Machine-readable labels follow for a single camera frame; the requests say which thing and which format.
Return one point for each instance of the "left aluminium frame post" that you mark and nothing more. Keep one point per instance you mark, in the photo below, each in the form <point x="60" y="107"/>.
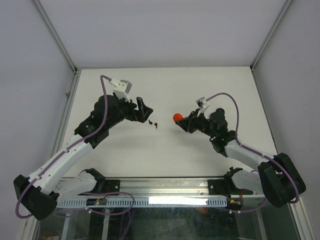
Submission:
<point x="53" y="33"/>

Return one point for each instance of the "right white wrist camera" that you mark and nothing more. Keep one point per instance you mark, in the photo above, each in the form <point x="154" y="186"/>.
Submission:
<point x="203" y="105"/>

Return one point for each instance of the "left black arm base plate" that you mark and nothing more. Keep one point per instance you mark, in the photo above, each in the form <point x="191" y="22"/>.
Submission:
<point x="104" y="187"/>

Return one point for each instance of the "right aluminium frame post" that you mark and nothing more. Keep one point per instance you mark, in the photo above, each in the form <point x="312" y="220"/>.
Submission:
<point x="271" y="33"/>

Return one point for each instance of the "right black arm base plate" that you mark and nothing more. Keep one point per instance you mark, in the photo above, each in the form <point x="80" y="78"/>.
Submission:
<point x="220" y="187"/>

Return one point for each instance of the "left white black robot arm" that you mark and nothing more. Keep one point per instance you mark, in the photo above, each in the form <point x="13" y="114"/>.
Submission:
<point x="43" y="190"/>

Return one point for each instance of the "small electronics board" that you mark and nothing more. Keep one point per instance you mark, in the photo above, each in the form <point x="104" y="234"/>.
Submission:
<point x="96" y="201"/>

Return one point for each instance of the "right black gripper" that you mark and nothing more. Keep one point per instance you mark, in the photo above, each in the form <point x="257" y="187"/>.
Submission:
<point x="188" y="124"/>

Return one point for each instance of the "aluminium mounting rail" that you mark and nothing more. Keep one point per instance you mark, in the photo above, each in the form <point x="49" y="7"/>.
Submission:
<point x="141" y="187"/>

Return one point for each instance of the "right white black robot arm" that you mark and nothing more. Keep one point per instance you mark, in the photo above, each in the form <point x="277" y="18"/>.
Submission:
<point x="274" y="176"/>

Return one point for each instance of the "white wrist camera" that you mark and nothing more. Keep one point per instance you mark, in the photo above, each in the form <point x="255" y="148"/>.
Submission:
<point x="203" y="105"/>
<point x="121" y="88"/>

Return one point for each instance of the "aluminium frame post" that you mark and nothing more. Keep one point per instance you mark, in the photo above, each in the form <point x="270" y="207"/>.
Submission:
<point x="271" y="33"/>
<point x="53" y="33"/>

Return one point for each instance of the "white slotted cable duct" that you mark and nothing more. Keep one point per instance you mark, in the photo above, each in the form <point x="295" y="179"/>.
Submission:
<point x="145" y="202"/>

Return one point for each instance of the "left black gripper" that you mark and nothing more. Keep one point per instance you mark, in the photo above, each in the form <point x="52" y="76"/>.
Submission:
<point x="142" y="114"/>

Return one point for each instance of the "red round charging case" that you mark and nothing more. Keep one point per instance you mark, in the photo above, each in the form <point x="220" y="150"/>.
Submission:
<point x="177" y="117"/>

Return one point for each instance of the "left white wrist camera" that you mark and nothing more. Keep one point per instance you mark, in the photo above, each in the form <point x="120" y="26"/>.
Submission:
<point x="121" y="88"/>

